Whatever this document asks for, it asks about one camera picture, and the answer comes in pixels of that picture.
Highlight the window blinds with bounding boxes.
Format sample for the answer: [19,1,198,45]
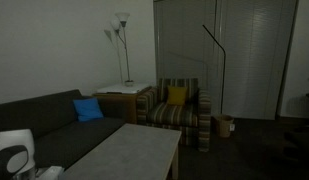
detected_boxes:
[154,0,298,120]

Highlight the wooden side table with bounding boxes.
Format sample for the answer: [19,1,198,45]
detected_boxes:
[94,85,150,124]

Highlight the striped armchair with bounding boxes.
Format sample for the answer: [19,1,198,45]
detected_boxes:
[136,78,211,152]

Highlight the grey coffee table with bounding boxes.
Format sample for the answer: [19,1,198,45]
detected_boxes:
[61,124,181,180]

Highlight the white board on side table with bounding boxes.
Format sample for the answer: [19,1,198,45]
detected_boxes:
[97,83,149,94]

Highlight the blue throw pillow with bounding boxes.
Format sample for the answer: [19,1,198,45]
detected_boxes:
[73,98,104,122]

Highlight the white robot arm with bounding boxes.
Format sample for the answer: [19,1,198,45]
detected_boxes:
[0,129,35,180]

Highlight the thin black floor lamp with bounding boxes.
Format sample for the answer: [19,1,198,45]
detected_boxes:
[202,24,227,114]

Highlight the dark grey fabric sofa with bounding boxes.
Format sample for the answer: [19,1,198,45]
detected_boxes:
[0,89,125,168]

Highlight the yellow cushion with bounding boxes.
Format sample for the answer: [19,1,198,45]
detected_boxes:
[167,86,187,106]

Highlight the woven waste basket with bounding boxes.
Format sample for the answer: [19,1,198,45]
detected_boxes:
[215,114,234,138]

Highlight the white lamp base bowl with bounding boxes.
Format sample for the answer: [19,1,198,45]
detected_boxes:
[124,80,134,87]

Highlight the white multi-head floor lamp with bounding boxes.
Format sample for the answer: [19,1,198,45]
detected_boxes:
[104,12,132,85]

